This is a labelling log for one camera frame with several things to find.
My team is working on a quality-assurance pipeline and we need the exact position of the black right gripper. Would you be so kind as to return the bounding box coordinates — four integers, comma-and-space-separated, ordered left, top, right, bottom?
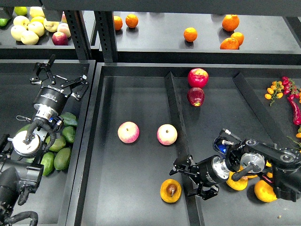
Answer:
169, 154, 220, 200

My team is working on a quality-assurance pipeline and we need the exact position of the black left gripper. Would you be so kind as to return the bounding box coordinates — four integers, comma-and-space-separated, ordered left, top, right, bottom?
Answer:
30, 54, 89, 113

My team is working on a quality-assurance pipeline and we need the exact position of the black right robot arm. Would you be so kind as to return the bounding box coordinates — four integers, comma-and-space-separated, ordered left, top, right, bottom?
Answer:
169, 129, 301, 202

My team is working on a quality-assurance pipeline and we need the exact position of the pale yellow pear front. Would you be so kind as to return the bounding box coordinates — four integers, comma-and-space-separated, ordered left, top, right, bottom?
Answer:
20, 31, 39, 45

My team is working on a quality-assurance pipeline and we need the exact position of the pale yellow pear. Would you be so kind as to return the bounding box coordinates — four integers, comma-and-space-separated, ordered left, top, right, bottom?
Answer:
20, 31, 39, 45
10, 25, 27, 41

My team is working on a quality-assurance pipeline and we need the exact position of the pale yellow pear left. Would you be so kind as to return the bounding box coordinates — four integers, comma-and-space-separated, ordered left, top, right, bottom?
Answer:
10, 25, 27, 41

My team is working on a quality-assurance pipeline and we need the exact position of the green avocado in bin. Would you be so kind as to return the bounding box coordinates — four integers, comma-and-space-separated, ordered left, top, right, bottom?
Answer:
54, 147, 71, 170

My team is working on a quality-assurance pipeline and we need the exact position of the red apple on shelf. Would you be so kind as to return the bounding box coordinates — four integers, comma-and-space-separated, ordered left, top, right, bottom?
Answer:
52, 32, 68, 46

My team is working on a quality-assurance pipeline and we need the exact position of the pink apple right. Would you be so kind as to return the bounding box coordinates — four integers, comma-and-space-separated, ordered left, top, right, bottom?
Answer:
157, 124, 178, 145

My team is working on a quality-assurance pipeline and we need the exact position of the pink apple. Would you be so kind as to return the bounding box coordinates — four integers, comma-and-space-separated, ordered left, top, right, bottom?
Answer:
157, 124, 178, 145
118, 121, 140, 144

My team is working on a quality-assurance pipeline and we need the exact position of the orange on shelf left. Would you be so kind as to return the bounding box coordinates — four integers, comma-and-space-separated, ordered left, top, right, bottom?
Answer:
113, 16, 123, 31

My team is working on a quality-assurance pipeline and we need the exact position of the orange on shelf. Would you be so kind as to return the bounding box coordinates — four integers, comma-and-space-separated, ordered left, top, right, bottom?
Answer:
183, 27, 198, 42
113, 16, 123, 31
126, 14, 139, 28

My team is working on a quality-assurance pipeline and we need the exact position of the pink apple left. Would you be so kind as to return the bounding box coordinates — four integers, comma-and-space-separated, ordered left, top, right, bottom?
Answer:
118, 121, 140, 144

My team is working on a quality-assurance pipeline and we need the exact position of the dark red apple lower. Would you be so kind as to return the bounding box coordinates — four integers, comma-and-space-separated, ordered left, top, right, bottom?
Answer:
187, 87, 205, 107

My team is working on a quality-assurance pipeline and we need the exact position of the black middle tray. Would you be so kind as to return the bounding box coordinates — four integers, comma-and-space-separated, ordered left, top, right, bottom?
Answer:
67, 63, 301, 226

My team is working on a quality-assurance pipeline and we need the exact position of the black tray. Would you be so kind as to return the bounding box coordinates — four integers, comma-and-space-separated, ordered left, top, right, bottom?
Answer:
67, 63, 301, 226
0, 60, 95, 226

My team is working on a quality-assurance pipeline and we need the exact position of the red apple upper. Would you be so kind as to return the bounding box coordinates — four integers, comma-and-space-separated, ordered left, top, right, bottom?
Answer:
188, 68, 209, 89

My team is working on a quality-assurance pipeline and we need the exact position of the red chili pepper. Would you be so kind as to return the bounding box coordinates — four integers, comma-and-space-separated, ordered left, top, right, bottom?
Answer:
287, 95, 301, 125

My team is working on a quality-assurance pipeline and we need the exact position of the orange cherry tomato bunch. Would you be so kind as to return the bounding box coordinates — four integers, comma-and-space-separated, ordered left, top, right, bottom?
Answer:
264, 81, 284, 106

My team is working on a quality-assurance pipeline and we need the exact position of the black left tray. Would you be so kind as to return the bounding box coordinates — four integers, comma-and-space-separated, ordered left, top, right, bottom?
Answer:
0, 60, 95, 226

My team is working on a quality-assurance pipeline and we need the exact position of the red cherry tomato bunch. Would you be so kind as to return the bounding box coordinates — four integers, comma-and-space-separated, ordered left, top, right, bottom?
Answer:
282, 76, 301, 103

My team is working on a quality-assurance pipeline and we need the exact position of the orange on shelf middle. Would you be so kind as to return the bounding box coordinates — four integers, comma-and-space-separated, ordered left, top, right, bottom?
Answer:
183, 27, 198, 42

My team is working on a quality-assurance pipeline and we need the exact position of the orange right front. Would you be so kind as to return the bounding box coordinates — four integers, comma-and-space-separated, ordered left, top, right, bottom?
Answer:
220, 37, 239, 50

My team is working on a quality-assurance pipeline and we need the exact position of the orange right small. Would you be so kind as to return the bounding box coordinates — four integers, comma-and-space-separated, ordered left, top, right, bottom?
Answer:
231, 32, 244, 46

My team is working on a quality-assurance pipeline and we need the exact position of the large orange top right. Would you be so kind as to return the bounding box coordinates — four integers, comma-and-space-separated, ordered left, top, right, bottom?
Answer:
222, 14, 240, 32

